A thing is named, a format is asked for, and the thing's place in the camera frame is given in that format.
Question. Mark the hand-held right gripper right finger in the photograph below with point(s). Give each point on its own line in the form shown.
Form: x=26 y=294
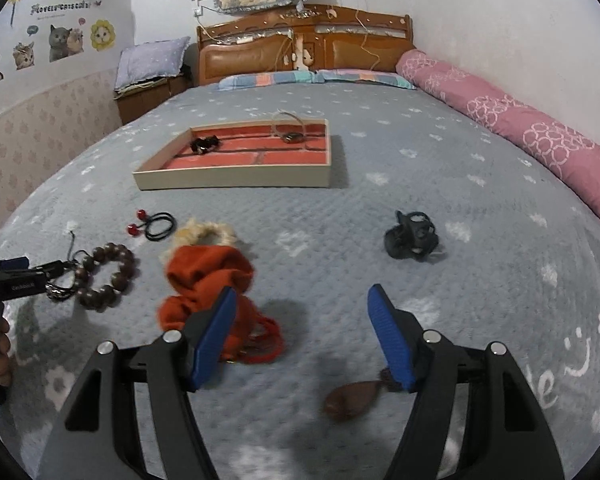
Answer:
x=387 y=335

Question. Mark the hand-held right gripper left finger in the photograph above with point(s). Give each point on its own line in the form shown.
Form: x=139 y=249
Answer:
x=215 y=335

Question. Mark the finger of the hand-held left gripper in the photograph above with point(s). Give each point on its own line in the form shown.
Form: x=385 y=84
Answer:
x=12 y=262

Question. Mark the orange scrunchie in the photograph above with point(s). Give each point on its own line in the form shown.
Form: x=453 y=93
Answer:
x=200 y=270

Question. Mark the amber brown oval pendant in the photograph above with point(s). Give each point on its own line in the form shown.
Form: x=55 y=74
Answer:
x=352 y=400

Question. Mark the black scrunchie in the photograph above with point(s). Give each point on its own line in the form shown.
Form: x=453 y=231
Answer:
x=410 y=242

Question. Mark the cream fluffy scrunchie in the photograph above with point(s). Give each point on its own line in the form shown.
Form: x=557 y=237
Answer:
x=185 y=235

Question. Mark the beige jewelry tray red lining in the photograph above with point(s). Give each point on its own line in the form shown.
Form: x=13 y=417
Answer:
x=230 y=178

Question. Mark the person's left hand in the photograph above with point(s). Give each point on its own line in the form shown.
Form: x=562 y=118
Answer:
x=2 y=355

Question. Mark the grey patterned blanket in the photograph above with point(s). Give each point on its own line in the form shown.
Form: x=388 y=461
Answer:
x=430 y=185

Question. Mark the black hair clip in tray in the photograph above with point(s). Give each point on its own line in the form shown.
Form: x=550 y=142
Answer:
x=203 y=145

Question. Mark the wooden bedside cabinet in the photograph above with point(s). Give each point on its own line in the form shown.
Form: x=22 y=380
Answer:
x=145 y=100

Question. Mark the purple dotted pillow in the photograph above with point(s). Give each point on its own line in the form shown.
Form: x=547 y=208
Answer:
x=152 y=60

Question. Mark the pink patterned bolster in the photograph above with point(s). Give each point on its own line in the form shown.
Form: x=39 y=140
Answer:
x=505 y=115

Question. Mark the plaid pillow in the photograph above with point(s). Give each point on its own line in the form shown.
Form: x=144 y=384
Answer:
x=265 y=81
x=365 y=78

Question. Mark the wooden bed headboard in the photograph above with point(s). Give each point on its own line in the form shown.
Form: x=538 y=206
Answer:
x=240 y=57

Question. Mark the tabby cat wall sticker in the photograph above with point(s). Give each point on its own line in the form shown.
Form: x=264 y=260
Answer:
x=24 y=55

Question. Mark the grey cat wall sticker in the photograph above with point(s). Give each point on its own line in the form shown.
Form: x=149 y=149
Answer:
x=62 y=42

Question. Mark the flower cat wall sticker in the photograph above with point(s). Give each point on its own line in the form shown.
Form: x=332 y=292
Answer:
x=102 y=35

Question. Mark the lettering wall sticker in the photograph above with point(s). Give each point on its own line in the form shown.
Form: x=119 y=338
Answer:
x=60 y=8

